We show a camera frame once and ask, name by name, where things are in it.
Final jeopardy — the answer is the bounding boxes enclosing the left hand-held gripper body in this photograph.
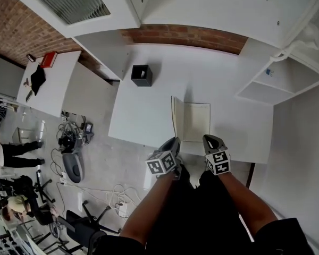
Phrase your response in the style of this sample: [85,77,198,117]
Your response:
[145,149,182,181]

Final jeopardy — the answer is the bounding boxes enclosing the white power adapter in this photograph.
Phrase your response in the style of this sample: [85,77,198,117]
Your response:
[118,202,129,218]

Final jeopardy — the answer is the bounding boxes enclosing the person's black clothing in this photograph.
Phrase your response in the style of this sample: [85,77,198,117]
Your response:
[87,163,316,255]

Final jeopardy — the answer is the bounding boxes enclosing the black swivel chair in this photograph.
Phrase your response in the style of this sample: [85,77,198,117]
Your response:
[15,170,56,204]

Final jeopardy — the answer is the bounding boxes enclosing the white cable tangle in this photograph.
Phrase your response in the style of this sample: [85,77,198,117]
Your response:
[105,184,143,219]

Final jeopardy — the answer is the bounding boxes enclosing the white side table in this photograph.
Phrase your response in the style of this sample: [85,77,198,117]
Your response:
[15,50,117,119]

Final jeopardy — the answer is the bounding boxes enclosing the person's left forearm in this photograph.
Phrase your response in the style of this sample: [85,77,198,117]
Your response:
[119,174,175,245]

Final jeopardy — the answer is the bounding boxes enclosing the white cloth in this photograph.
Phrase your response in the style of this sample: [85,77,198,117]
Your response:
[271,22,319,62]

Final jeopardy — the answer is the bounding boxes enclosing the grey oval shell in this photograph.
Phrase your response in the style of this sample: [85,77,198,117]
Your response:
[61,152,85,183]

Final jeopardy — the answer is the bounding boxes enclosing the black square pen holder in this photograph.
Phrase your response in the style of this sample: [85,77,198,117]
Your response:
[130,64,153,87]

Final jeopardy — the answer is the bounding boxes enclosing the red box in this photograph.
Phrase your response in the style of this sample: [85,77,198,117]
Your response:
[39,51,58,69]

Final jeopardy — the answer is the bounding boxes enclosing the grey panel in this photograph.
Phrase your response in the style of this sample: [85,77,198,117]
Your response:
[0,52,26,99]

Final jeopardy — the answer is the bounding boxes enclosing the pile of black electronics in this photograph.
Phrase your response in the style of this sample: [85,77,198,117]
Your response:
[57,110,95,154]

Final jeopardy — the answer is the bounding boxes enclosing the black office chair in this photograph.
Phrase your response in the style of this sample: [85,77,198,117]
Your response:
[65,200,122,255]

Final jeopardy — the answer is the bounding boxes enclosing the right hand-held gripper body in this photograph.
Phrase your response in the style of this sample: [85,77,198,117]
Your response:
[204,147,232,176]

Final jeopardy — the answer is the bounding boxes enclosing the black cloth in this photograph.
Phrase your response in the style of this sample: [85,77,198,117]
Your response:
[30,64,47,97]

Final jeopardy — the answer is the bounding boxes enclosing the teal cover notebook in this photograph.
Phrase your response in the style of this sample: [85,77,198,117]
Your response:
[171,96,212,143]

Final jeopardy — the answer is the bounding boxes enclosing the white desk with hutch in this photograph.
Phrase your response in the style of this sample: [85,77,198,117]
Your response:
[0,0,319,164]

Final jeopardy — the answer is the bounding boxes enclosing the person's right forearm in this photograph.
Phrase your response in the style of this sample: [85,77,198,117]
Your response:
[217,171,279,236]

